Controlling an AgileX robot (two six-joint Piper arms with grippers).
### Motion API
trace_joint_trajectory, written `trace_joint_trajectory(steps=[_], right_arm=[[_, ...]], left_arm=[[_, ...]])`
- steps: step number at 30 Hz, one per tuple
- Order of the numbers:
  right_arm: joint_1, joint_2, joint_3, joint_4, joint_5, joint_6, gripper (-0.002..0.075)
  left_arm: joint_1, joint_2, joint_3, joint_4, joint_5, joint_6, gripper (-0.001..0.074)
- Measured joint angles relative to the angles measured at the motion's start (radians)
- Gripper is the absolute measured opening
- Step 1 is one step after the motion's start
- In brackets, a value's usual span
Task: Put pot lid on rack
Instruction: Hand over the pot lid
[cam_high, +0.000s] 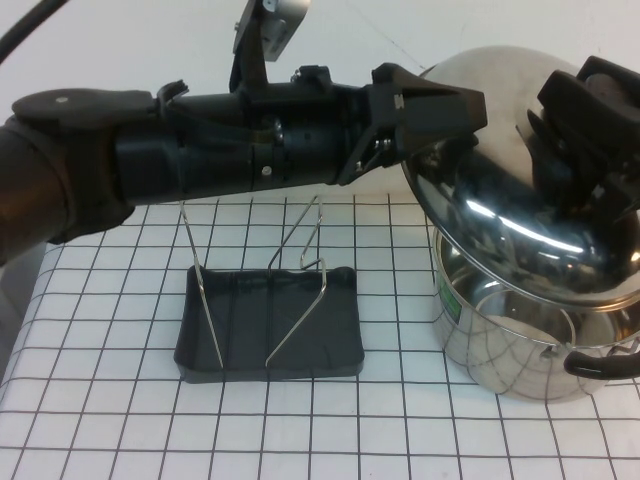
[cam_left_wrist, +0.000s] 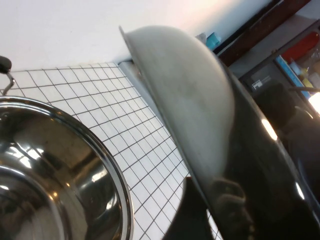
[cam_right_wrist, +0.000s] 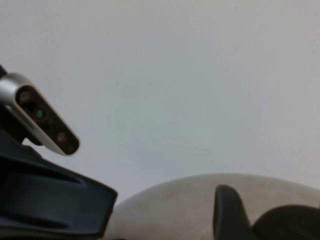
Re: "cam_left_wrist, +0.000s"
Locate grey shelf unit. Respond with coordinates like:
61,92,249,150
237,14,320,106

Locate stainless steel pot black handles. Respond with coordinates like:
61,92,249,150
0,54,135,240

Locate white black-grid tablecloth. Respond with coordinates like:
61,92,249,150
9,62,223,240

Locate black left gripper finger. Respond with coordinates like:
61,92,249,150
162,175,216,240

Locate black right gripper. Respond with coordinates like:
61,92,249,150
284,107,320,181

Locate red container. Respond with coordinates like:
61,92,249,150
282,32,320,61

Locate stainless steel lid black knob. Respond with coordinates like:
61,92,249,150
118,23,320,240

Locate brown wooden beam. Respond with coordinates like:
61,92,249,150
216,0,312,67

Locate teal box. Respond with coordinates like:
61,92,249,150
198,31,222,51

